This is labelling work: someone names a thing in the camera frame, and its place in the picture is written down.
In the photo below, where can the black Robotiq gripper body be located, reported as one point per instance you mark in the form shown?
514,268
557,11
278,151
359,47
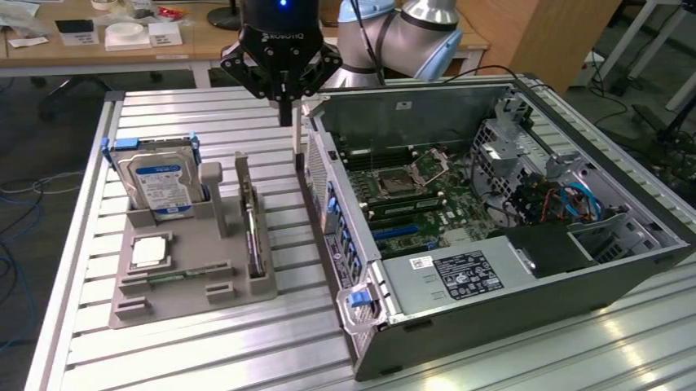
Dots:
279,53

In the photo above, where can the low-profile graphics card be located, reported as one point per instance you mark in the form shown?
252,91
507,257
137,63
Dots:
253,228

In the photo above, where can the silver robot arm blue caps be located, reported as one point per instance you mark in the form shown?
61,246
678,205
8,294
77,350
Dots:
418,40

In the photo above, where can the wooden desk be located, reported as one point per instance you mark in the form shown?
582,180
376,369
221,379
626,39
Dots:
217,45

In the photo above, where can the black round lamp base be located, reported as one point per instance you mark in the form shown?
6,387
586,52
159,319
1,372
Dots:
223,18

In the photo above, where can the plain white box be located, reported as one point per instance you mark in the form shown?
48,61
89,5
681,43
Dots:
164,34

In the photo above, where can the red package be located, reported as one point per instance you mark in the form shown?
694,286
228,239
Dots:
171,13

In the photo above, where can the white box with round dish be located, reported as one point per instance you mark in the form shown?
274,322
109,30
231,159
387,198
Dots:
127,36

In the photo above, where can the RAM slot row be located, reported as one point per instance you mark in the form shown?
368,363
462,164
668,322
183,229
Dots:
375,156
404,205

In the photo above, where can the white tape roll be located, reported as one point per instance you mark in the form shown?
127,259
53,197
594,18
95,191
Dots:
101,4

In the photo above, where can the white box with black top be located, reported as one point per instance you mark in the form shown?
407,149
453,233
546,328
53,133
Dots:
76,32

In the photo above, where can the metal socket cover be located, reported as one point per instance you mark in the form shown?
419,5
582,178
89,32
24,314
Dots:
428,159

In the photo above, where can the black office chair base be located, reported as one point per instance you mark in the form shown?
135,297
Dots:
65,87

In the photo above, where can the CPU socket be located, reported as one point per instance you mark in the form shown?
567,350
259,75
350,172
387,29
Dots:
396,182

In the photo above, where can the hard disk with blue caddy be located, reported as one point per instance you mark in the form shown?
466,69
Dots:
157,183

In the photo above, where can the white paper label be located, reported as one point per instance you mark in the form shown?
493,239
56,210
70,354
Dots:
26,41

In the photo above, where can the clear plastic bag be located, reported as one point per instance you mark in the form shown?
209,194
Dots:
21,20

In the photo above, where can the green Dell motherboard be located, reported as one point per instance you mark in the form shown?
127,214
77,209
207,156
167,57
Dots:
451,212

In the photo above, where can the blue expansion slot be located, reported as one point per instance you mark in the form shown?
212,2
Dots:
394,233

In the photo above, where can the wooden cabinet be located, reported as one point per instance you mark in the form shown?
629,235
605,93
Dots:
565,40

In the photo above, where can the grey 3D-printed parts rack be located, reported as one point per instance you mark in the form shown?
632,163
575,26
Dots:
200,248

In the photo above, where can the silver CPU chip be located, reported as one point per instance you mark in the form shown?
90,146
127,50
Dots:
149,252

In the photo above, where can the silver chipset heatsink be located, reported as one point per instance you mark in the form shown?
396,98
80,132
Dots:
461,238

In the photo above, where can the green RAM stick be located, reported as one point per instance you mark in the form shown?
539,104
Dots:
168,277

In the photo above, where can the grey power supply unit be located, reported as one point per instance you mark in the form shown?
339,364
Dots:
462,273

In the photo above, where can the blue case latch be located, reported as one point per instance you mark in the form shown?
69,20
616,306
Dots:
358,298

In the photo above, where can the black open PC case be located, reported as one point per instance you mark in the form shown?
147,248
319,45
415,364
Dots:
489,317

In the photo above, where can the grey case stop post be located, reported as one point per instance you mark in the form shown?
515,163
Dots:
296,138

